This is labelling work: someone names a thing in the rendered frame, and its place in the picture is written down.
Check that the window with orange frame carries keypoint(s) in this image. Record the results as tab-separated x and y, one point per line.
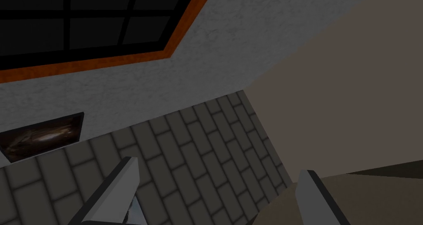
82	23

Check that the dark framed wall picture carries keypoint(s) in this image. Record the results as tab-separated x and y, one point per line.
43	137

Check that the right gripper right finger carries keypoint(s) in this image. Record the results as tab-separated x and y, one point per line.
314	198

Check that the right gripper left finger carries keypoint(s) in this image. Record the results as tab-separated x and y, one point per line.
114	195

